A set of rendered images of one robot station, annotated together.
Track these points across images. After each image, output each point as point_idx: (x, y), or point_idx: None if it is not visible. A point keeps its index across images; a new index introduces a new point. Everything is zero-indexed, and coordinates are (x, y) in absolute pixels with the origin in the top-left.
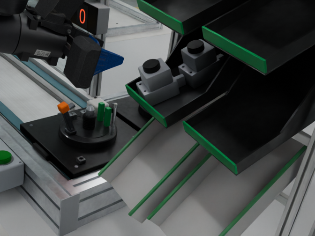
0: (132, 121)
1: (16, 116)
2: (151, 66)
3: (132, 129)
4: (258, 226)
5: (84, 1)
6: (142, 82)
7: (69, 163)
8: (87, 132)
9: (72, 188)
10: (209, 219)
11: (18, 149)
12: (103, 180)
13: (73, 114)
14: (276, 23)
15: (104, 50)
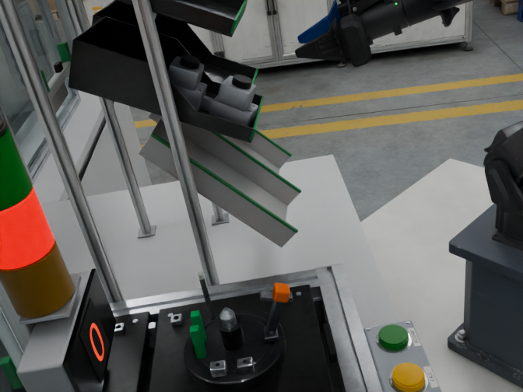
0: (136, 368)
1: None
2: (245, 78)
3: (159, 346)
4: (132, 267)
5: None
6: (245, 110)
7: (304, 300)
8: (246, 330)
9: (320, 274)
10: None
11: (362, 355)
12: (275, 278)
13: (243, 358)
14: None
15: (321, 20)
